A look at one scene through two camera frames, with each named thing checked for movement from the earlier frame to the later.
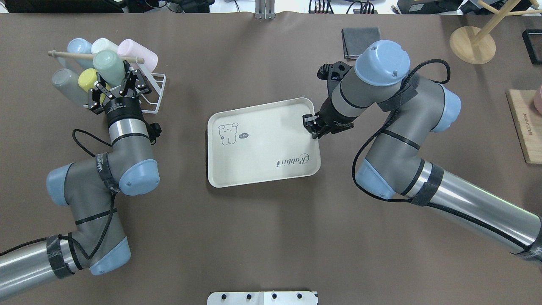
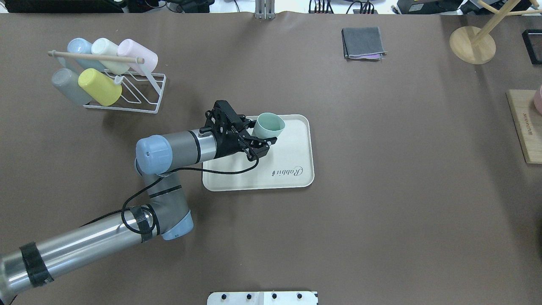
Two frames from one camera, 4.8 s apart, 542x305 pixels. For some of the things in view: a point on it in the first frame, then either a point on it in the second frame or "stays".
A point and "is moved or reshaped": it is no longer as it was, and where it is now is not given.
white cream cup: x=102 y=43 stays
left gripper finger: x=130 y=79 -> x=247 y=123
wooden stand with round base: x=477 y=46 stays
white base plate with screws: x=262 y=298 stays
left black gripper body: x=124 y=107 -> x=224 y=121
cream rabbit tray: x=261 y=143 is moved or reshaped
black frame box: x=532 y=39 stays
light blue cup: x=79 y=45 stays
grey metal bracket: x=264 y=9 stays
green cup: x=109 y=67 -> x=268 y=125
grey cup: x=67 y=83 stays
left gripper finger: x=100 y=80 -> x=258 y=147
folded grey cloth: x=356 y=40 stays
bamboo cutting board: x=527 y=121 stays
